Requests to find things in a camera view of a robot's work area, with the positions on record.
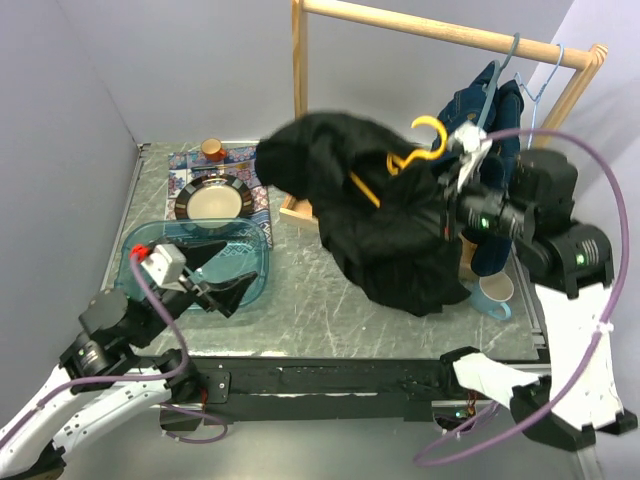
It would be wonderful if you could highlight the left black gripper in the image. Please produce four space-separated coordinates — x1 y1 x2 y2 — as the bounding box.
129 235 257 347

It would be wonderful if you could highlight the blue denim skirt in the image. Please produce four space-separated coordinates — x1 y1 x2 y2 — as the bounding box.
466 80 524 277

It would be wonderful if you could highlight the black garment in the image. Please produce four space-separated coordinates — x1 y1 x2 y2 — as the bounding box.
255 111 470 317

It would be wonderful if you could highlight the yellow plastic hanger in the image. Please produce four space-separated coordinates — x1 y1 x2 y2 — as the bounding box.
349 115 448 208

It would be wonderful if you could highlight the denim garment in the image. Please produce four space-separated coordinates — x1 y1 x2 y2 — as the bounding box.
437 61 497 134

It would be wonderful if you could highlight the grey-blue plastic hanger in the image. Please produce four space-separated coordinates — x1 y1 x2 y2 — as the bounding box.
477 32 520 129

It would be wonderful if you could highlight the light blue wire hanger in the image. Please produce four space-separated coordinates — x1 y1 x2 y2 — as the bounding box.
513 43 565 130

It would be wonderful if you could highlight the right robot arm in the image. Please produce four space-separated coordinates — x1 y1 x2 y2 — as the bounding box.
437 149 638 452

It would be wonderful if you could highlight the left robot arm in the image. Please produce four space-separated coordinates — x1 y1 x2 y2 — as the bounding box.
1 239 261 479

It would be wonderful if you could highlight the black rimmed plate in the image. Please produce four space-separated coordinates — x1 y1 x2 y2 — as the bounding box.
173 174 254 230

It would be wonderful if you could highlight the light blue mug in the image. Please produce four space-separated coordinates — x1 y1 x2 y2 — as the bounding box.
470 272 514 321

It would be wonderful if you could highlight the patterned blue placemat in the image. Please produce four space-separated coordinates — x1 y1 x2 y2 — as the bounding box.
165 143 273 249

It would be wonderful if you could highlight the gold fork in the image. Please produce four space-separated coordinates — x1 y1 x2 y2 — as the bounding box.
191 162 252 173

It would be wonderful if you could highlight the orange cup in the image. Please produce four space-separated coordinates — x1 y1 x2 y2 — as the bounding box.
200 138 227 163

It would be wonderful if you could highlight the wooden clothes rack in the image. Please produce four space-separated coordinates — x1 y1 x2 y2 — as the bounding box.
278 0 610 281

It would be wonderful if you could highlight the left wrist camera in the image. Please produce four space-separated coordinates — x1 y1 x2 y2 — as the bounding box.
129 243 186 292

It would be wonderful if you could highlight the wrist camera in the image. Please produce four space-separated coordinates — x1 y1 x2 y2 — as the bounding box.
129 243 186 292
446 121 492 193

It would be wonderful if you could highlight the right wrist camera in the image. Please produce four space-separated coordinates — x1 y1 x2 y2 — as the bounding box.
446 121 492 193

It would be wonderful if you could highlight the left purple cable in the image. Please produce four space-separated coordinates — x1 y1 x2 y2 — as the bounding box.
0 252 229 461

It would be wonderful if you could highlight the purple cable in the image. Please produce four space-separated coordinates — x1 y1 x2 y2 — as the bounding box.
0 252 229 461
413 128 630 467

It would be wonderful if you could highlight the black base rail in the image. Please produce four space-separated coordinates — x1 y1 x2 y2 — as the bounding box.
170 357 482 423

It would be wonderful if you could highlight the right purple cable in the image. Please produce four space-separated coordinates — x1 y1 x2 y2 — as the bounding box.
413 128 630 467

